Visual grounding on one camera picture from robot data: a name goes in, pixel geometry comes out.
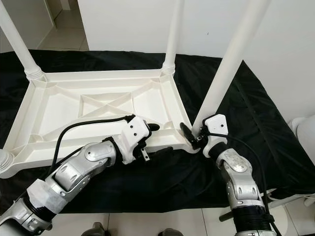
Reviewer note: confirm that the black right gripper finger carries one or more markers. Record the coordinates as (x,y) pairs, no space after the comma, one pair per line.
(187,134)

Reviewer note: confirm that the white plastic children table top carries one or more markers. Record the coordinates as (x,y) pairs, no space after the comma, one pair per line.
(64,103)

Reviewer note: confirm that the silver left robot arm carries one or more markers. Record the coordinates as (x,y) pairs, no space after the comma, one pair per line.
(78,169)

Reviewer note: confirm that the black cloth table cover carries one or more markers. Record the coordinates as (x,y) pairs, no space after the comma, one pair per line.
(270,162)

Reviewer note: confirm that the grey robot right leg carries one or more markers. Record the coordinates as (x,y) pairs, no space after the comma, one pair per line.
(171,232)

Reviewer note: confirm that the grey robot leg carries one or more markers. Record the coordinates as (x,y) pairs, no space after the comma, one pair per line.
(171,232)
(98,229)

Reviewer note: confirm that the grey robot left leg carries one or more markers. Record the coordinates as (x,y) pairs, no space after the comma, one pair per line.
(98,229)

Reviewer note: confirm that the white floor fan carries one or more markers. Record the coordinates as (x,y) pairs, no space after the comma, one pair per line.
(305,130)

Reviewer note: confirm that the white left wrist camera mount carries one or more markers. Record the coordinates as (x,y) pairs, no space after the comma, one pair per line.
(135,130)

